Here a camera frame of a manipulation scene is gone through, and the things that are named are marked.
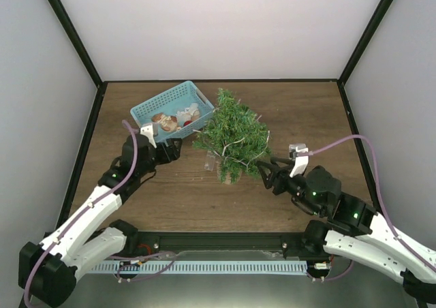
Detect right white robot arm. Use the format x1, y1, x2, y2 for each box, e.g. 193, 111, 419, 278
256, 157, 435, 304

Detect black frame post left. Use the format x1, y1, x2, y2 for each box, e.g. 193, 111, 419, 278
47, 0, 103, 88

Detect black aluminium front rail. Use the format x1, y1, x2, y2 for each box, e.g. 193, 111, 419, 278
134, 231, 326, 257

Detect gingerbread figure ornament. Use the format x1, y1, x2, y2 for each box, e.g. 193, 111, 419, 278
151, 112, 181, 132

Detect light blue cable duct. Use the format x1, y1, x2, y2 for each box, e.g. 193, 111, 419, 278
90, 260, 307, 275

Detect black frame post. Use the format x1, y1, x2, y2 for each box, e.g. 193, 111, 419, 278
338, 0, 394, 86
47, 0, 103, 88

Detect clear battery box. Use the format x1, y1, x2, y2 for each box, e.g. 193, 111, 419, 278
204, 151, 216, 171

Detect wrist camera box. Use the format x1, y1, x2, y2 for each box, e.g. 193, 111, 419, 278
289, 143, 309, 178
140, 123, 158, 149

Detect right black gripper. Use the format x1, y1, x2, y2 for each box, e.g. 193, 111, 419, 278
256, 157, 325, 216

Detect clear led light string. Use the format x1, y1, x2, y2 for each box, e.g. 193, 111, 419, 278
191, 96, 272, 169

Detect black frame post right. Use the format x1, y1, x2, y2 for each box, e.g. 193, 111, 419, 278
338, 0, 394, 86

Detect small green christmas tree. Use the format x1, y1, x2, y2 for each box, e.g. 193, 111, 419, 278
192, 88, 271, 185

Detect blue plastic basket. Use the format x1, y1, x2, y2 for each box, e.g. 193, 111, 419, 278
130, 81, 214, 142

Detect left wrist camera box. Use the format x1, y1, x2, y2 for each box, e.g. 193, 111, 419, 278
140, 123, 158, 149

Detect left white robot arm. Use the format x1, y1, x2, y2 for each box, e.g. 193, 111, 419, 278
18, 134, 183, 307

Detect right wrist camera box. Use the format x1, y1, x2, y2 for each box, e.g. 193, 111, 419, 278
289, 143, 309, 178

